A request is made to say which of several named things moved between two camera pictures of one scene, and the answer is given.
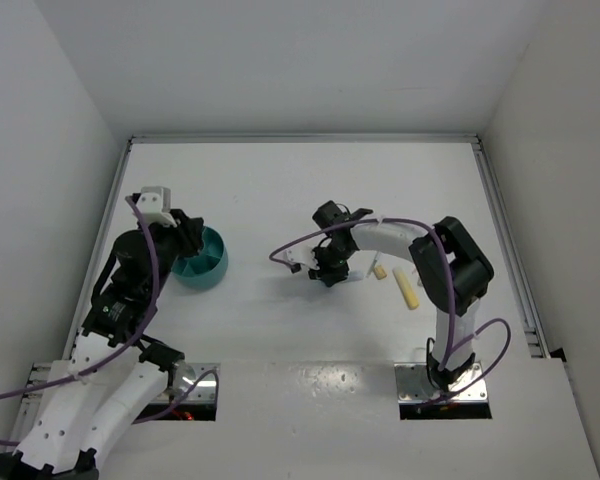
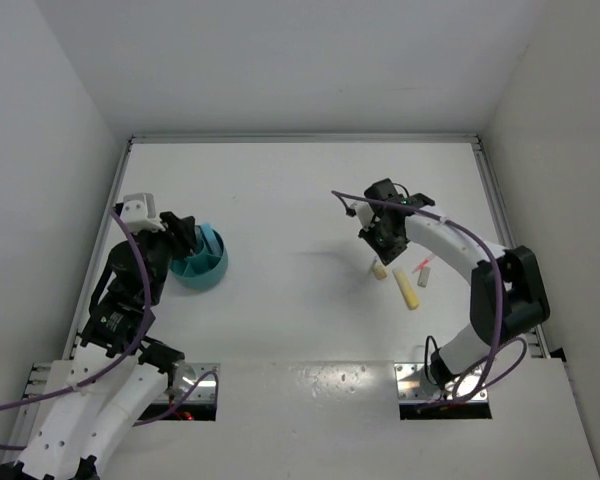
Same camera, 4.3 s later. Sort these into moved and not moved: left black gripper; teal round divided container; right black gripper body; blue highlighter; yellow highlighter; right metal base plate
Moved: right black gripper body; blue highlighter
Not moved: teal round divided container; right metal base plate; left black gripper; yellow highlighter
